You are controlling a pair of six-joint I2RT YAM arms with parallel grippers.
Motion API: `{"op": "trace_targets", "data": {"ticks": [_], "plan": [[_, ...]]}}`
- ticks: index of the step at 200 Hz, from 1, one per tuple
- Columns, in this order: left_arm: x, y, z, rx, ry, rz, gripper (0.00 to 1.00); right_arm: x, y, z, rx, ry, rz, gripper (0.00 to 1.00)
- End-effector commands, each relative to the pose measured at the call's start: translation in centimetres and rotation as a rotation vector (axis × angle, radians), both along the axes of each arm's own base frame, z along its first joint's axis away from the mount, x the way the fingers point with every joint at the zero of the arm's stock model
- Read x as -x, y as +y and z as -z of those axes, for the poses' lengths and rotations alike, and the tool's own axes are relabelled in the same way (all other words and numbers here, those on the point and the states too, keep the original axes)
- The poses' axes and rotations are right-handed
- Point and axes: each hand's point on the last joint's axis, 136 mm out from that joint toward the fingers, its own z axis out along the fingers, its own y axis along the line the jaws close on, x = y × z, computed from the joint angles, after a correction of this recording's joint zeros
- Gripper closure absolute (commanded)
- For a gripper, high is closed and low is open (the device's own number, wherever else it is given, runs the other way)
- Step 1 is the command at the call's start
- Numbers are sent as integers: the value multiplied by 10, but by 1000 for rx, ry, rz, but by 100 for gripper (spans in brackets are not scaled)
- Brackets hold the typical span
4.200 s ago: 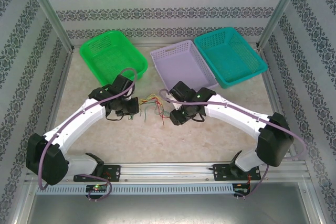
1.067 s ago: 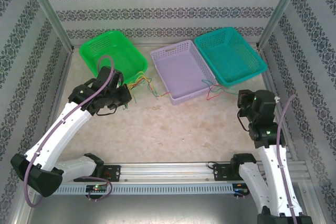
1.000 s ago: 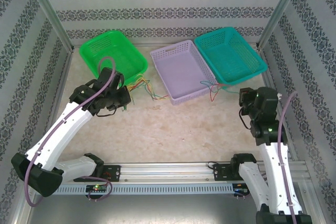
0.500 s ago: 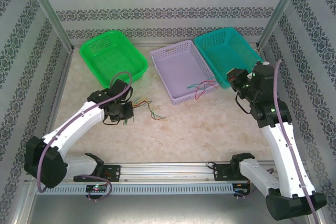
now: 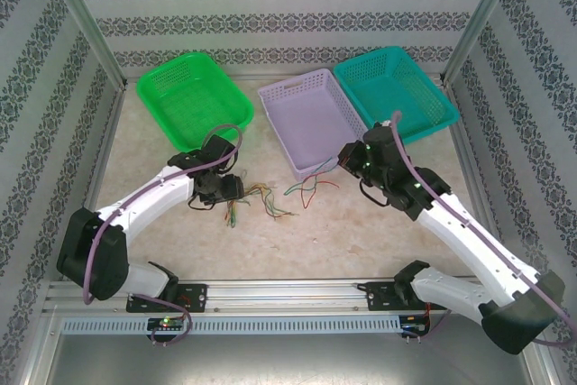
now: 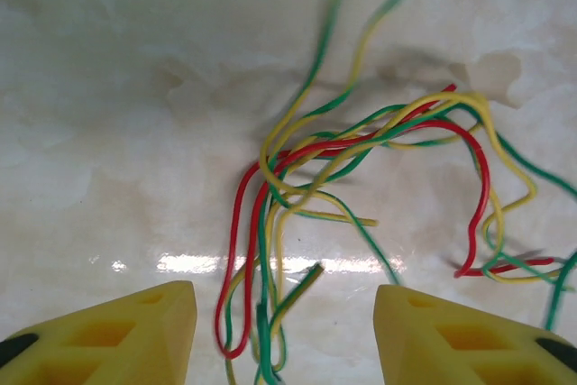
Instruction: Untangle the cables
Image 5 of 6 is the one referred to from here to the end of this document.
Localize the yellow green striped wire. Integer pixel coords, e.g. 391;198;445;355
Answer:
263;190;294;217
245;182;274;199
261;193;299;220

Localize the lilac plastic basket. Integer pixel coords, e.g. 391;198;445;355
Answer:
257;68;375;182

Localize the teal plastic basket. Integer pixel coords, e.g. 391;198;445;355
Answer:
333;45;461;147

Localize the green plastic basket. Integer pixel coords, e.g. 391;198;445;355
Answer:
135;50;257;155

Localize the small circuit board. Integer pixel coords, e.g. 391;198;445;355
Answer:
147;317;187;331
402;316;432;335

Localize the grey metal sheet panel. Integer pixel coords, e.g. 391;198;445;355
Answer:
44;333;542;385

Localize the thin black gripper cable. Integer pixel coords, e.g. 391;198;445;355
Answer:
187;194;215;212
358;180;389;209

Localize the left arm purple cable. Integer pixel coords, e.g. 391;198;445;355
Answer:
83;123;244;345

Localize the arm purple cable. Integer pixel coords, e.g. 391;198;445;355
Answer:
83;123;244;345
390;110;577;350

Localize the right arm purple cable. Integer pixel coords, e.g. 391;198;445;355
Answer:
390;110;577;350

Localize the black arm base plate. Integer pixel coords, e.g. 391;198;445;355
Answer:
364;280;450;313
125;283;208;314

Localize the long aluminium base rail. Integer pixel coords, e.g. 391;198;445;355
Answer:
42;279;536;314

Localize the white slotted cable duct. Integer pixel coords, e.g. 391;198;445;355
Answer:
60;316;402;335

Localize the aluminium frame post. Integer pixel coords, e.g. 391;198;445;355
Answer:
38;0;130;88
440;0;527;84

